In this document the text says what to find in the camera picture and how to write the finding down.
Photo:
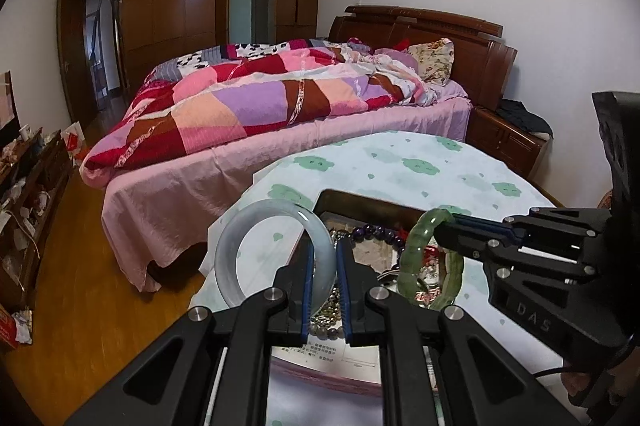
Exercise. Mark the brown wooden wardrobe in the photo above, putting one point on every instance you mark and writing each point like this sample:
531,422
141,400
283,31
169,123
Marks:
190,21

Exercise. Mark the red cardboard box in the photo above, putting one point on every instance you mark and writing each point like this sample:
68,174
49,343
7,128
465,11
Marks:
7,331

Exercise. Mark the white floral blanket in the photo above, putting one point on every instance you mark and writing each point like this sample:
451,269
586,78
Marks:
400,79

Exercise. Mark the floral pillow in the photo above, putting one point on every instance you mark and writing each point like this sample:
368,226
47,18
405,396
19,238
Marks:
434,59

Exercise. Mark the pink tin box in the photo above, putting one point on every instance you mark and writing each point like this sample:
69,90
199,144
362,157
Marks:
370,206

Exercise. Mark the red bead ornament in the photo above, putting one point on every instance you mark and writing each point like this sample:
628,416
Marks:
431,256

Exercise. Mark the white paper leaflet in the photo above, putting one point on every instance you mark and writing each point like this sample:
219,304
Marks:
325,353

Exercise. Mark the dark clothing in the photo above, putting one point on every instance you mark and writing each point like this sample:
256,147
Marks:
522,116

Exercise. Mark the wooden nightstand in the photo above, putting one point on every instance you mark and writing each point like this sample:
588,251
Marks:
505,141

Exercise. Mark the red white paper bag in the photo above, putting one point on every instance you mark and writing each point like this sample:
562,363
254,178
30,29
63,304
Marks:
74,144

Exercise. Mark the wooden bed with pink sheet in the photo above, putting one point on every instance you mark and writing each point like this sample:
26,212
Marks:
225,171

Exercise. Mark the patchwork quilt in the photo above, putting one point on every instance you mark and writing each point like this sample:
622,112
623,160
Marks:
240,106

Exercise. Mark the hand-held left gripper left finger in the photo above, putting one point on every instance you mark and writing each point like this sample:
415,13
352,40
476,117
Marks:
306,296

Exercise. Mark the cluttered wooden cabinet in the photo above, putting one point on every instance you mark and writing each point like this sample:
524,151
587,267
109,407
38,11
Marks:
30,206

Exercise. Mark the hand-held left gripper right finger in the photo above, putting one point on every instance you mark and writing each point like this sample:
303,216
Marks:
345,296

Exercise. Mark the white jade bangle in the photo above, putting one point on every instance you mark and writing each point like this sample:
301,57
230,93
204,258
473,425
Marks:
225,251

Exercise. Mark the person's right hand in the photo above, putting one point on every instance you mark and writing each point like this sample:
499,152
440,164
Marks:
580,386

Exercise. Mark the flat television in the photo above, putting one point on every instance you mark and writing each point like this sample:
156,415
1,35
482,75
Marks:
7,106

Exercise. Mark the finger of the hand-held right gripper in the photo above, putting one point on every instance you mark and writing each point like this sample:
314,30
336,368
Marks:
465,241
560,221

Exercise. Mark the green jade bangle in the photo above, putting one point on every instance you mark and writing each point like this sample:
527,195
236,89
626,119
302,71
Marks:
412,251

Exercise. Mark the crumpled white paper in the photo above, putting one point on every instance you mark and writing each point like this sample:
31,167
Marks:
22,326

